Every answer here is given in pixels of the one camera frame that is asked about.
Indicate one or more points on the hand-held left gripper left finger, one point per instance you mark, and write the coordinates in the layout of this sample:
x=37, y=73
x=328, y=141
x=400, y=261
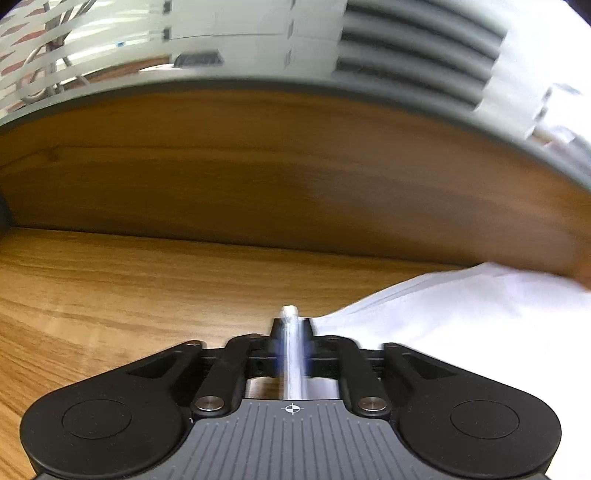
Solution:
x=278, y=353

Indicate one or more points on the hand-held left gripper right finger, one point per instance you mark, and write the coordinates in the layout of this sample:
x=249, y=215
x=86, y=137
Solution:
x=305, y=353

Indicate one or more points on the white shirt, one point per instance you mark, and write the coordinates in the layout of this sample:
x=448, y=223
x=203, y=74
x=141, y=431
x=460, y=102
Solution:
x=480, y=332

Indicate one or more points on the wood and glass desk partition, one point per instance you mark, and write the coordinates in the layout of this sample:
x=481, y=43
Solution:
x=286, y=138

